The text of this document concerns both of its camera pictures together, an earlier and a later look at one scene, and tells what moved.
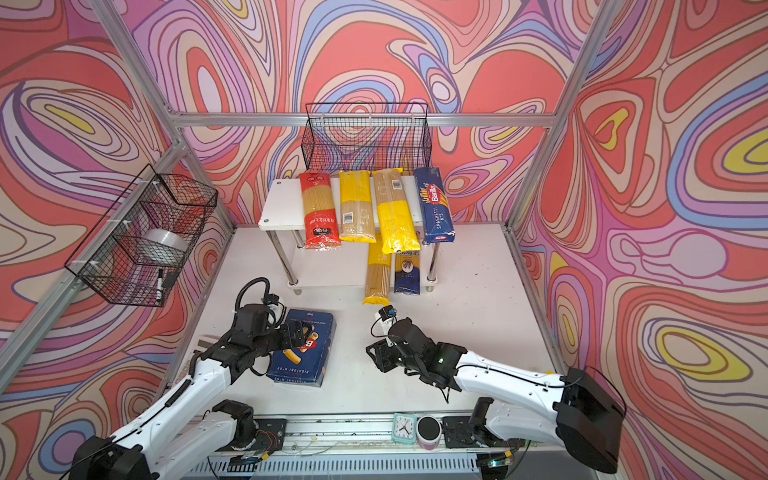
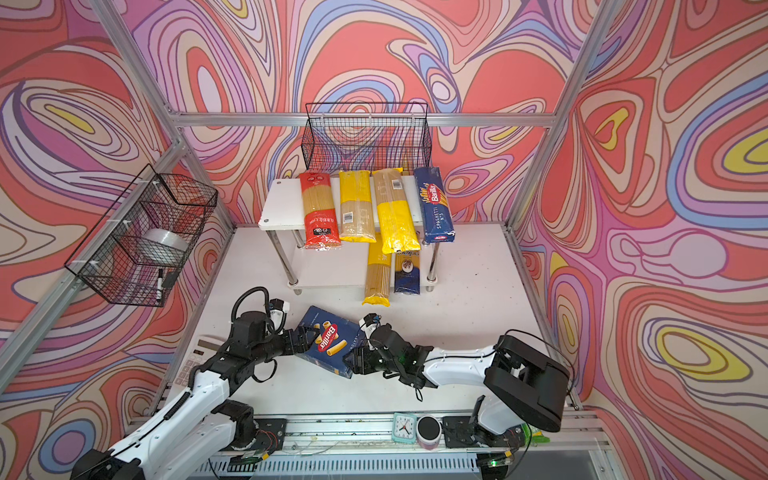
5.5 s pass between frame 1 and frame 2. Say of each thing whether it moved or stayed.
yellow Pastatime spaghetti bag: stayed
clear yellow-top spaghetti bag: stayed
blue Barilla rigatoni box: moved
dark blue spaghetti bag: stayed
